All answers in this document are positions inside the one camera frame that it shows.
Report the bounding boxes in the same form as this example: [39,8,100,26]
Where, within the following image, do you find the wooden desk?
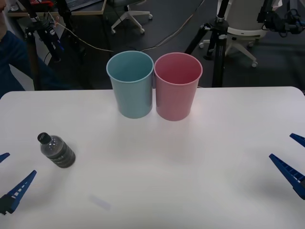
[7,0,108,17]

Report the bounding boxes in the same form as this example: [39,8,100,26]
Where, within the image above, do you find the pink plastic bin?
[153,52,203,122]

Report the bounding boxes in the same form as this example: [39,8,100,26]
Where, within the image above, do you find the grey laptop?
[65,0,103,11]

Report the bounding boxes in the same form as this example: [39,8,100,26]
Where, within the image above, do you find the black equipment with blue parts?
[257,0,305,38]

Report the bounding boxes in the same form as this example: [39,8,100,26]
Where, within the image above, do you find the pale cable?
[47,11,115,52]

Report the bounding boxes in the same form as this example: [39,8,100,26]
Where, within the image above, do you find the person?
[0,4,48,91]

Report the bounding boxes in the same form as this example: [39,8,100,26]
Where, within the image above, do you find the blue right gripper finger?
[289,133,305,146]
[268,154,305,200]

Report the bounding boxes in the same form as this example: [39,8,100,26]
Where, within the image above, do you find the black tripod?
[25,0,65,90]
[184,0,231,88]

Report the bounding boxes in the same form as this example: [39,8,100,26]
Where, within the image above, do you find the white office chair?
[199,0,267,67]
[111,0,153,34]

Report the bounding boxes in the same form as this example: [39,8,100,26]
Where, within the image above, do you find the clear bottle with black cap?
[37,132,76,169]

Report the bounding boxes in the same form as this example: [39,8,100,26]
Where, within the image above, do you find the pale blue plastic bin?
[106,50,154,119]

